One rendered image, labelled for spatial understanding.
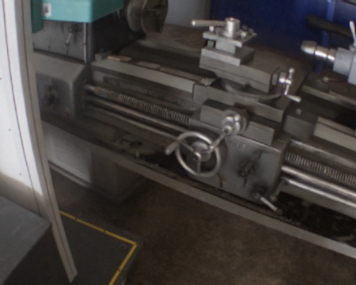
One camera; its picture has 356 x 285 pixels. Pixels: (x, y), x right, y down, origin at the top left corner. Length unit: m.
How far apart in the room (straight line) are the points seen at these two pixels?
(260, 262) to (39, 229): 1.32
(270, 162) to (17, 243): 0.98
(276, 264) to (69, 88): 1.44
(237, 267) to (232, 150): 0.74
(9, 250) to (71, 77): 1.14
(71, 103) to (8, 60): 1.04
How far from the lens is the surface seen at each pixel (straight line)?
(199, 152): 1.47
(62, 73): 1.96
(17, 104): 0.99
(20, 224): 1.04
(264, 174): 1.49
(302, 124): 1.48
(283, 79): 1.43
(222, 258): 2.00
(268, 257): 2.06
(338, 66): 1.58
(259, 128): 1.39
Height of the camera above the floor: 1.58
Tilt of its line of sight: 35 degrees down
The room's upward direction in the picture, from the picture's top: 5 degrees clockwise
